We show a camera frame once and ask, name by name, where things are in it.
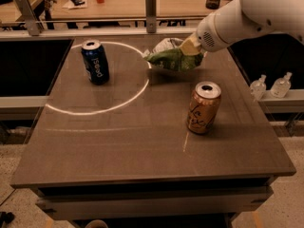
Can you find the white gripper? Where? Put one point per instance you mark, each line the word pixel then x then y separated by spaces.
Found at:
pixel 206 38

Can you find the green jalapeno chip bag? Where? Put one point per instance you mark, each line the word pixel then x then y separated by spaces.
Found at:
pixel 167 55

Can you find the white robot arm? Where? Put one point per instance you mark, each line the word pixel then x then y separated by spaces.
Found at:
pixel 285 16

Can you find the orange la croix can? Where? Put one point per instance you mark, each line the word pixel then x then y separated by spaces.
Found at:
pixel 204 106

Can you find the blue pepsi can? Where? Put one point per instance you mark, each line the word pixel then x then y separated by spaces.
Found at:
pixel 96 64

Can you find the black mesh pen holder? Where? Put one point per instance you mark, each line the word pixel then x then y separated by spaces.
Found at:
pixel 212 4

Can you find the clear sanitizer bottle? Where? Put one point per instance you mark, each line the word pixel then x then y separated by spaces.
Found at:
pixel 258 87
pixel 281 86

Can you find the wooden background desk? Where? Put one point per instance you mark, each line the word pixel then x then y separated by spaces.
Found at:
pixel 129 9

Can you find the metal rail bracket middle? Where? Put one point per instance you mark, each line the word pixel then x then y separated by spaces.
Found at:
pixel 151 15

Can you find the metal rail bracket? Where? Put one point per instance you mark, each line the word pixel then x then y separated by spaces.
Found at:
pixel 33 25
pixel 151 15

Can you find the metal rail bracket left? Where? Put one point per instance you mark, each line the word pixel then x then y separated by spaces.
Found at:
pixel 33 25

